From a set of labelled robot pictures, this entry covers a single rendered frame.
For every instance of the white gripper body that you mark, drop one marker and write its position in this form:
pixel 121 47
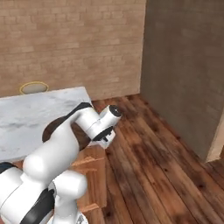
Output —
pixel 101 143

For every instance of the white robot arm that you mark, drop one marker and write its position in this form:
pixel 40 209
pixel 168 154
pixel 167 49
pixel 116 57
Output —
pixel 55 151

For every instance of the wooden counter cabinet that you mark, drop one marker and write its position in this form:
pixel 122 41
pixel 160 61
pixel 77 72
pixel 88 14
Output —
pixel 94 180

